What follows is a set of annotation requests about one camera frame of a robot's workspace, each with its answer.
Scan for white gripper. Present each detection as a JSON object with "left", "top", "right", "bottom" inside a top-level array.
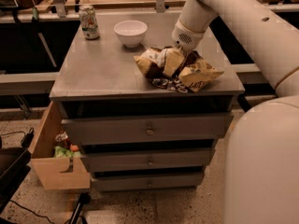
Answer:
[{"left": 172, "top": 21, "right": 204, "bottom": 51}]

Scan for brown yellow chip bag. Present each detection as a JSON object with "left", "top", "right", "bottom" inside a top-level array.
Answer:
[{"left": 134, "top": 47, "right": 223, "bottom": 92}]

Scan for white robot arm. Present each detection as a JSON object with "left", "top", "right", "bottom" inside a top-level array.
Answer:
[{"left": 172, "top": 0, "right": 299, "bottom": 224}]

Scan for white bowl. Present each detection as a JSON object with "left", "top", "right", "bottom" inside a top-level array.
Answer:
[{"left": 114, "top": 21, "right": 148, "bottom": 48}]

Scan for green snack bag in drawer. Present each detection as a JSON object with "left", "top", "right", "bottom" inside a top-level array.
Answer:
[{"left": 54, "top": 146, "right": 80, "bottom": 158}]

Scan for green white soda can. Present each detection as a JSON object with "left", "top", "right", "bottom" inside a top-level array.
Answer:
[{"left": 78, "top": 5, "right": 100, "bottom": 39}]

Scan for grey drawer cabinet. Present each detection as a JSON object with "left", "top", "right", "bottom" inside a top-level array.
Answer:
[{"left": 50, "top": 11, "right": 244, "bottom": 191}]

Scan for orange item in drawer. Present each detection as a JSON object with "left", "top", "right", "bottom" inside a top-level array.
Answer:
[{"left": 70, "top": 145, "right": 79, "bottom": 152}]

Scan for open wooden side drawer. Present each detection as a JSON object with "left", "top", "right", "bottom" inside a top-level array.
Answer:
[{"left": 29, "top": 102, "right": 90, "bottom": 189}]

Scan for black equipment at left edge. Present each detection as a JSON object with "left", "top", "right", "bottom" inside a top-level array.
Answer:
[{"left": 0, "top": 147, "right": 31, "bottom": 213}]

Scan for black cable with plug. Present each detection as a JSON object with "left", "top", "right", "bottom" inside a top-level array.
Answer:
[{"left": 0, "top": 127, "right": 36, "bottom": 148}]

